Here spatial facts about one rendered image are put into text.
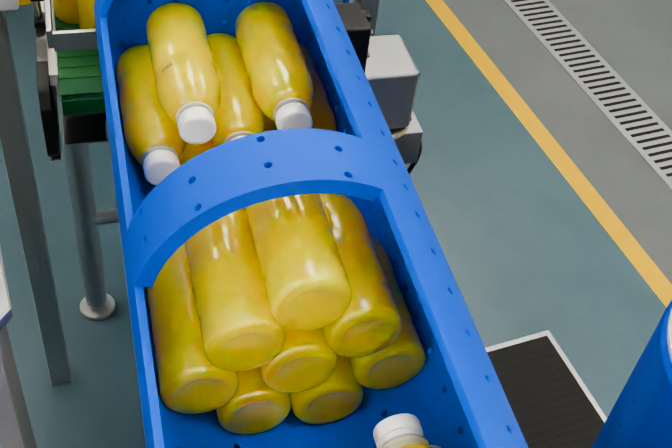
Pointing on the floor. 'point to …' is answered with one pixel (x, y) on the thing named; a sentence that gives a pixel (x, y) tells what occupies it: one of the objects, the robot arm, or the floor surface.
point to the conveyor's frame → (85, 223)
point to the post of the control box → (29, 213)
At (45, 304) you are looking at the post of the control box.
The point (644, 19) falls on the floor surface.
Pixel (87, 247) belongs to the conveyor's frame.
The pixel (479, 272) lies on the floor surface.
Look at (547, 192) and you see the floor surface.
